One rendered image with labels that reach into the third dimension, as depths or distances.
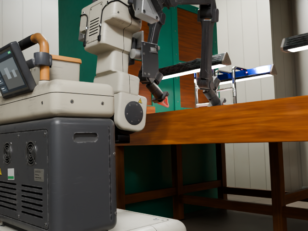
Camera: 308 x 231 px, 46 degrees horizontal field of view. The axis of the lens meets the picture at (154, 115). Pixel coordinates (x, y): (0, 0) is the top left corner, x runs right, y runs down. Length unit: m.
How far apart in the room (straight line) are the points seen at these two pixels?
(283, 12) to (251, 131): 3.04
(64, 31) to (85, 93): 1.75
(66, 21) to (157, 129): 1.28
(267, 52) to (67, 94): 3.23
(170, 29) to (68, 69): 1.76
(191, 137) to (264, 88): 2.36
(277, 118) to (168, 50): 1.56
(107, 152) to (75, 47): 1.60
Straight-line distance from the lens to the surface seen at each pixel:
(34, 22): 3.97
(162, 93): 2.16
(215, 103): 2.10
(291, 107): 1.59
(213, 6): 1.97
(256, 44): 4.28
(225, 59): 2.17
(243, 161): 4.28
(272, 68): 2.64
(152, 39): 2.16
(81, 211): 1.22
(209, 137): 1.81
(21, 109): 1.38
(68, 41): 2.87
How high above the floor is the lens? 0.60
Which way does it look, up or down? 4 degrees up
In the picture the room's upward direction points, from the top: 2 degrees counter-clockwise
